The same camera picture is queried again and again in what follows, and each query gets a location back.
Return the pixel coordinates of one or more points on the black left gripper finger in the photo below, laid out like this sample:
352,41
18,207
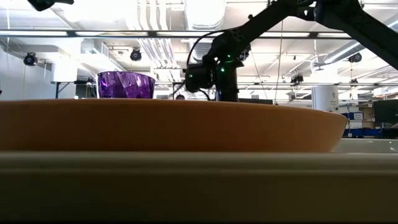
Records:
42,3

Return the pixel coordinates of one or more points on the orange round plate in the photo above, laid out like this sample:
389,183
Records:
168,124

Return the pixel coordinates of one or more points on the purple faceted plastic cup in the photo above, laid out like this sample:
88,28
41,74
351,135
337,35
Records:
126,85

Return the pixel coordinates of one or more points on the beige plastic tray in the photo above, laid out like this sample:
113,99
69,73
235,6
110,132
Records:
199,186

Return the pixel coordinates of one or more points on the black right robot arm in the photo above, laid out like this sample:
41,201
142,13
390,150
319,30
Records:
357,21

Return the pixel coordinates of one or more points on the black computer monitor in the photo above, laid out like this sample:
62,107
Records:
255,101
386,113

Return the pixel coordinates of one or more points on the person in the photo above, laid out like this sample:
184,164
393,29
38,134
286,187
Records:
180,97

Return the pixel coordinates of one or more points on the white round column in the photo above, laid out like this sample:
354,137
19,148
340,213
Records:
325,98

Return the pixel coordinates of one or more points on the blue storage bins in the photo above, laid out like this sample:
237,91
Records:
353,116

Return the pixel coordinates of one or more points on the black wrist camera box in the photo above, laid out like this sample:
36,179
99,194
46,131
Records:
199,77

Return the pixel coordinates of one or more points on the black metal stand frame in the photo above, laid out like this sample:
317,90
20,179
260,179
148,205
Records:
173,91
57,90

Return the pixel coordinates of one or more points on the overhead metal frame bar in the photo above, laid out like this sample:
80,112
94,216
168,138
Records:
109,34

